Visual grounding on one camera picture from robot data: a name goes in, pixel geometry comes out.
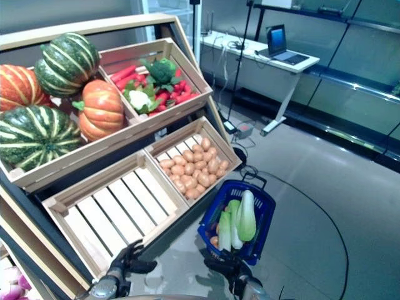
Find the black tripod pole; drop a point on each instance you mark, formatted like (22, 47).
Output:
(239, 62)
(195, 31)

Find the wooden carrot crate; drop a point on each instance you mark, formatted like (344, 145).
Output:
(187, 67)

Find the white frame glass door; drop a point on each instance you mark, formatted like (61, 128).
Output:
(168, 9)

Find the white office desk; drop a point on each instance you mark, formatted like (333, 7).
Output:
(256, 73)

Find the grey open laptop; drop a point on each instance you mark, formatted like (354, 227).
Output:
(277, 39)

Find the grey box with red label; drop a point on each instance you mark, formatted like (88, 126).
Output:
(244, 129)

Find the black power adapter brick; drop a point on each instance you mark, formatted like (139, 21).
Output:
(229, 126)

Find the wooden cabbage crate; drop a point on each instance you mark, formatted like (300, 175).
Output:
(103, 212)

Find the glass display cabinet row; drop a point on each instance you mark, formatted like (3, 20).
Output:
(359, 93)

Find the clear price tag holder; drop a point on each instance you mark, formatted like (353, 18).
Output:
(161, 132)

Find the black round floor disc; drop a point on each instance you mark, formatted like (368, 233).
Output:
(240, 154)

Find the blue plastic shopping basket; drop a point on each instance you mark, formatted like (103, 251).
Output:
(253, 254)

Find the tan plastic potato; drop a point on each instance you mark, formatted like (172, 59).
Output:
(213, 165)
(207, 157)
(212, 152)
(224, 164)
(220, 172)
(187, 155)
(180, 186)
(205, 143)
(179, 160)
(197, 147)
(188, 181)
(197, 157)
(177, 170)
(166, 163)
(192, 193)
(203, 179)
(189, 168)
(200, 165)

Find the wooden pumpkin crate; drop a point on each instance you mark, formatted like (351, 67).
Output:
(78, 154)

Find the wooden potato crate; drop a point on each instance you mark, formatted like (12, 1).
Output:
(223, 142)

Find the purple white turnip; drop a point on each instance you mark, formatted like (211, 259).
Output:
(9, 272)
(23, 281)
(12, 292)

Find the black router with antennas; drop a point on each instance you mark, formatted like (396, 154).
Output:
(204, 32)

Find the small orange vegetable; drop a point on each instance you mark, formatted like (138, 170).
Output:
(214, 241)

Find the large orange ribbed pumpkin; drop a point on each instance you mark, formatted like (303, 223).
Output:
(15, 87)

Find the orange pumpkin with green stem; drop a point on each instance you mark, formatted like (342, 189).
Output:
(101, 109)

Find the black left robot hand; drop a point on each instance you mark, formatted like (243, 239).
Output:
(131, 262)

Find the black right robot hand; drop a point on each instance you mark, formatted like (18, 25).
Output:
(228, 265)

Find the white cauliflower with leaves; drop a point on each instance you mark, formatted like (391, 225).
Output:
(139, 99)

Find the green broccoli head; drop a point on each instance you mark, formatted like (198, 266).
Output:
(161, 70)

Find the wooden vegetable display stand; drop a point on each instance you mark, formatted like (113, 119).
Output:
(93, 30)

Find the green striped pumpkin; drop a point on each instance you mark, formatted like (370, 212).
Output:
(67, 62)
(37, 137)

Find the small black elongated device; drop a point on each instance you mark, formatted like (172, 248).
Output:
(329, 11)

